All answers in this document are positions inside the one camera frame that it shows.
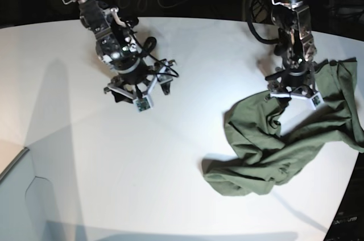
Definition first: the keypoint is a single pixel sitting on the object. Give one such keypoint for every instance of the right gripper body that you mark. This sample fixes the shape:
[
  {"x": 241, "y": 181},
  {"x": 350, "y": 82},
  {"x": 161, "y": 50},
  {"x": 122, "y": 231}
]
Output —
[{"x": 142, "y": 80}]

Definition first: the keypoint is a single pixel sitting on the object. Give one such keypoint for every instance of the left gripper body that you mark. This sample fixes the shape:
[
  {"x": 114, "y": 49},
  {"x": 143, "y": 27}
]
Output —
[{"x": 290, "y": 82}]

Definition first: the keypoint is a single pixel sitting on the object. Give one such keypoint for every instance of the olive green t-shirt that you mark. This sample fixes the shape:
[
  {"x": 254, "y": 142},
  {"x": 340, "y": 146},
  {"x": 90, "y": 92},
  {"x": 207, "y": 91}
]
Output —
[{"x": 266, "y": 157}]

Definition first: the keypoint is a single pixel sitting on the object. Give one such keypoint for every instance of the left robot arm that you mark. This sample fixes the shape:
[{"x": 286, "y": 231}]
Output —
[{"x": 295, "y": 42}]

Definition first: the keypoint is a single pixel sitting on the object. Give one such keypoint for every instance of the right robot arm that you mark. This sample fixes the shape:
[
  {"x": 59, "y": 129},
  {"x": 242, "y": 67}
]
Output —
[{"x": 116, "y": 43}]

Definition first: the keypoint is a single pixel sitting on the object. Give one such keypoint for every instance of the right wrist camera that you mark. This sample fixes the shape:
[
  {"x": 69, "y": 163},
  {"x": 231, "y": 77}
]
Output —
[{"x": 143, "y": 104}]

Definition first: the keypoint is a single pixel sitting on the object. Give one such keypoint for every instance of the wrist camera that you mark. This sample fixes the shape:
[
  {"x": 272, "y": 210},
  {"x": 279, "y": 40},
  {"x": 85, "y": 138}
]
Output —
[
  {"x": 316, "y": 101},
  {"x": 143, "y": 104}
]

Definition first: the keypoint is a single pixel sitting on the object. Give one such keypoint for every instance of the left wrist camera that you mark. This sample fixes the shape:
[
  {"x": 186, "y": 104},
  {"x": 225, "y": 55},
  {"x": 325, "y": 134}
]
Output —
[{"x": 316, "y": 101}]

